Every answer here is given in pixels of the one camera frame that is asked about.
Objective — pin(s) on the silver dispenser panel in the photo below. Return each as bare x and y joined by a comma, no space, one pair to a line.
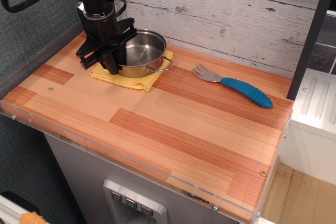
129,206

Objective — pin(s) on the white toy sink unit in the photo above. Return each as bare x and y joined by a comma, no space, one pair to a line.
308,144

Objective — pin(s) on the blue handled metal fork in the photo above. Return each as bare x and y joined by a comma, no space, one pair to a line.
251,92

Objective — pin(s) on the dark gray right post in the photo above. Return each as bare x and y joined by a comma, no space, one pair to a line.
311,39

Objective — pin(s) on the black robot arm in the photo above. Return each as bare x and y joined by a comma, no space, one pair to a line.
101,8

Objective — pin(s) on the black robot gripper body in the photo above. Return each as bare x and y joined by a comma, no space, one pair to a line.
103,35

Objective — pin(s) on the clear acrylic edge guard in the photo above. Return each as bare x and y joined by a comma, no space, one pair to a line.
135,165

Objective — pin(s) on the gray toy fridge cabinet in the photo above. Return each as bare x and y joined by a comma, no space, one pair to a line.
85,174

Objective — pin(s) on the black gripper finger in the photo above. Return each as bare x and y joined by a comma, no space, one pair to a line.
107,61
121,54

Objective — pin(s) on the orange cloth item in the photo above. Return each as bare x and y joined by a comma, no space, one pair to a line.
32,218

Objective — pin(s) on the yellow folded towel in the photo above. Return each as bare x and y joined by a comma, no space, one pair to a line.
142,84

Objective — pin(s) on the stainless steel pot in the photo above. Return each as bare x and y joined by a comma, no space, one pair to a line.
144,55

